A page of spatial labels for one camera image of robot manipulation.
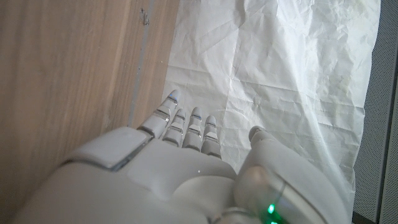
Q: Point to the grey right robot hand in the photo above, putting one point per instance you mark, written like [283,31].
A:
[161,177]

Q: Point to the white wrinkled backdrop sheet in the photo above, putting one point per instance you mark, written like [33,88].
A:
[273,62]

